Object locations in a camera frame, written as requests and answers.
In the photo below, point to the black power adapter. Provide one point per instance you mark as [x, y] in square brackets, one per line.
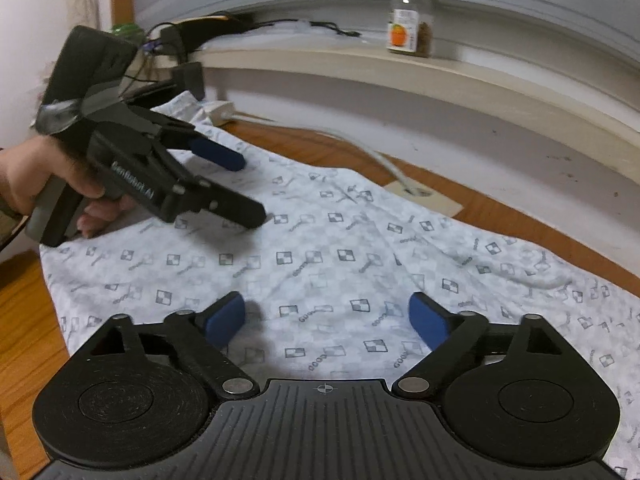
[189, 80]

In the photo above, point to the black yellow-edged case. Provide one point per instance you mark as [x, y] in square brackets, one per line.
[210, 25]

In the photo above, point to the person's left hand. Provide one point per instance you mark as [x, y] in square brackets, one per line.
[25, 175]

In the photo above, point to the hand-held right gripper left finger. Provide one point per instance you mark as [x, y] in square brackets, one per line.
[225, 317]

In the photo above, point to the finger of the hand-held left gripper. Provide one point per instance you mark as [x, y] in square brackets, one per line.
[217, 154]
[240, 212]

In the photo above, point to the beige floor outlet cover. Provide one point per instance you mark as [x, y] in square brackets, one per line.
[430, 200]

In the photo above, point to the glass jar with orange label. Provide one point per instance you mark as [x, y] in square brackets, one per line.
[410, 25]

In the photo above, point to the white patterned garment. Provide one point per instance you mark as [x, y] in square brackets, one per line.
[325, 240]

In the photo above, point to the beige window sill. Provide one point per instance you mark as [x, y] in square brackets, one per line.
[450, 85]

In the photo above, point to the white power strip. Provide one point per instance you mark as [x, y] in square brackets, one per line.
[219, 111]

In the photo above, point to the green-capped container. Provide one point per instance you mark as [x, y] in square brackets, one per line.
[127, 31]

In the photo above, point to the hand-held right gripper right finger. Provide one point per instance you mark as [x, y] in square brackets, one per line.
[427, 317]

